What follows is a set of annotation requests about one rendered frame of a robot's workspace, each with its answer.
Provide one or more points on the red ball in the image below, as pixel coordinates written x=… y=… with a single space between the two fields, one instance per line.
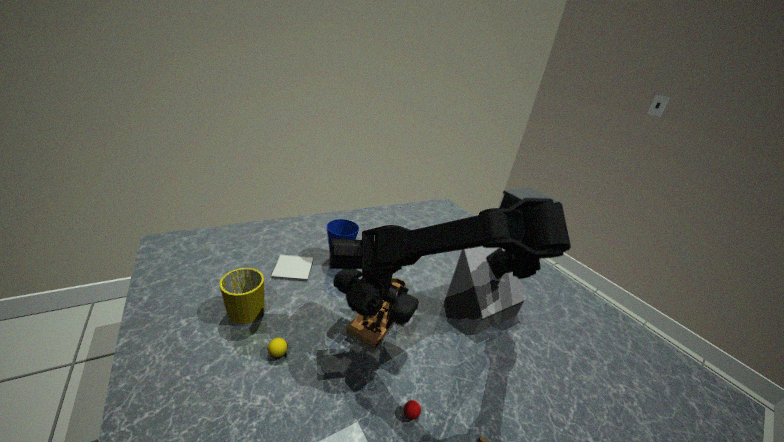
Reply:
x=412 y=409

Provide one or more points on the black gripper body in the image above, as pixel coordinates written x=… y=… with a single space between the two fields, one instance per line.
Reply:
x=404 y=306

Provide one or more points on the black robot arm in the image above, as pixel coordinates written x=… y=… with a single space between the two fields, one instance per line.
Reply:
x=384 y=250

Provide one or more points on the yellow ball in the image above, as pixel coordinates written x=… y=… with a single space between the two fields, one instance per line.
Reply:
x=277 y=347

